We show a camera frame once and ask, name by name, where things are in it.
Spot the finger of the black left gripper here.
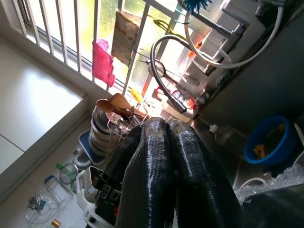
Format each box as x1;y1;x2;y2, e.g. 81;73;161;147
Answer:
104;123;143;188

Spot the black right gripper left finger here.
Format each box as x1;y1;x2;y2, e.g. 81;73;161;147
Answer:
115;117;176;228

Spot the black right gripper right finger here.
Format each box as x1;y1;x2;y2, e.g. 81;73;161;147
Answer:
167;119;243;228

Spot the white ceramic plate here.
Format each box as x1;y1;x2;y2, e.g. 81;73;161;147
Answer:
91;106;124;133
89;128;119;157

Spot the blue white drip tray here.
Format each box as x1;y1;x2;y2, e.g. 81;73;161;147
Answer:
77;129;106;166

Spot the steel ladle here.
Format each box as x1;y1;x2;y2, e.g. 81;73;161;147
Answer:
116;117;131;133

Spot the white round lid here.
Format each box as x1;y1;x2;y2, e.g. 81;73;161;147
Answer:
72;152;92;169

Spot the clear container blue clip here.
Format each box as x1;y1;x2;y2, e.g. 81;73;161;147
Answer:
44;175;73;205

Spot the small steel bowl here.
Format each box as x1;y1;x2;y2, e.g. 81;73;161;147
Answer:
238;177;268;190

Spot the wooden spoon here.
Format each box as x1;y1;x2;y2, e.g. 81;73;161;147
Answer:
96;98;119;114
109;93;135;114

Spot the small clear bottle white cap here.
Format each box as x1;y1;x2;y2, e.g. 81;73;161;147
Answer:
209;123;247;152

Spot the blue plastic bowl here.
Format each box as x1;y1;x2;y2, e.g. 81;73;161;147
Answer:
244;115;299;166

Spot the white soap bottle red pump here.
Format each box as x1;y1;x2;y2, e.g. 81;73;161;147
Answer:
154;85;199;122

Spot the white window grille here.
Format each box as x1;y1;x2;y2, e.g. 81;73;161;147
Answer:
11;0;186;95

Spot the clear bubble wrap sheet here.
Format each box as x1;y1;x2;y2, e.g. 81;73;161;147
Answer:
234;163;304;205

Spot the pink hanging cloth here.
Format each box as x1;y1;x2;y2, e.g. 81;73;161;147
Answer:
91;39;116;88

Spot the stainless steel sink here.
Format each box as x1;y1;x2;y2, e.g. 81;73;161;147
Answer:
190;14;304;207

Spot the yellow patterned hanging cloth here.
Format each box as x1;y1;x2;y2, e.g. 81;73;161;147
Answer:
110;10;141;67

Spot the yellow green hanging hook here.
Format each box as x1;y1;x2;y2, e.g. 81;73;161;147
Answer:
152;18;187;41

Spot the chrome sink faucet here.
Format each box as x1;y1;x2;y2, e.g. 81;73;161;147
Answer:
192;0;285;76

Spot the blue bottle brush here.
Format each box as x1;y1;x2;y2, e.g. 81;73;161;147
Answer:
182;0;213;15

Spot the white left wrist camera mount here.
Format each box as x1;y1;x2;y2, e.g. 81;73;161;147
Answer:
75;165;117;228

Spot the white wire dish rack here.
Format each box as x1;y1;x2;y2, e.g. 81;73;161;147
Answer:
89;104;152;164

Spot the glass cup green handle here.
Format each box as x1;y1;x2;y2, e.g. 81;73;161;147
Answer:
56;162;79;185

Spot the yellow handled utensil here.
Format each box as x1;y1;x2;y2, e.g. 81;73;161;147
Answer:
130;87;143;104

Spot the flexible steel faucet hose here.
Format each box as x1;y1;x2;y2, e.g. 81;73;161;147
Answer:
151;35;194;114

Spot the hanging wire strainer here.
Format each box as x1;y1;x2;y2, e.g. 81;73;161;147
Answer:
139;48;190;93

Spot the looped white hose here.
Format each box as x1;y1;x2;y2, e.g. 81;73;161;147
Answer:
184;7;285;69

